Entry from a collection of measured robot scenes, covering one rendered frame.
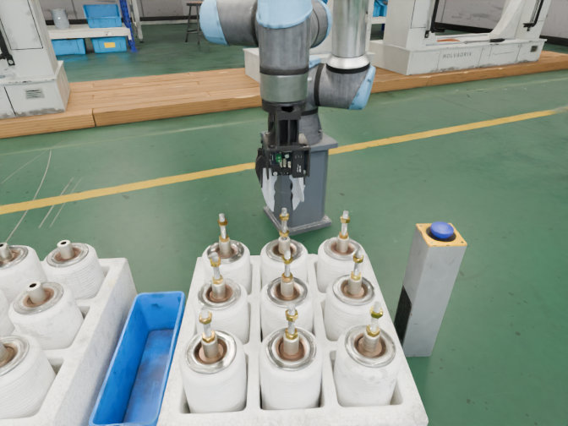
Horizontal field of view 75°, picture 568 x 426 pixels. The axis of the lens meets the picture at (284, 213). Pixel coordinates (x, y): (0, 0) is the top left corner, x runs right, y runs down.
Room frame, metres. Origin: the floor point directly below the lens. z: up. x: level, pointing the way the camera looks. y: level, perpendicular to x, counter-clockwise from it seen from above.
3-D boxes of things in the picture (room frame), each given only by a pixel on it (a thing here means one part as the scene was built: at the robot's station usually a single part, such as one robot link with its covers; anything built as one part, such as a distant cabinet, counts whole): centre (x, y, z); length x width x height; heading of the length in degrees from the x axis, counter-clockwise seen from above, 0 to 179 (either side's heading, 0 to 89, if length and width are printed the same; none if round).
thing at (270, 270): (0.59, 0.00, 0.16); 0.10 x 0.10 x 0.18
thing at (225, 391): (0.35, 0.11, 0.16); 0.10 x 0.10 x 0.18
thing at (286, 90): (0.59, 0.00, 0.57); 0.08 x 0.08 x 0.05
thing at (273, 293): (0.48, -0.01, 0.25); 0.08 x 0.08 x 0.01
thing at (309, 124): (1.10, -0.04, 0.35); 0.15 x 0.15 x 0.10
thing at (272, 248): (0.59, 0.00, 0.25); 0.08 x 0.08 x 0.01
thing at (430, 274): (0.56, -0.29, 0.16); 0.07 x 0.07 x 0.31; 2
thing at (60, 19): (4.61, 2.47, 0.35); 0.16 x 0.15 x 0.19; 113
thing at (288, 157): (0.58, 0.00, 0.49); 0.09 x 0.08 x 0.12; 8
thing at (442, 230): (0.56, -0.29, 0.32); 0.04 x 0.04 x 0.02
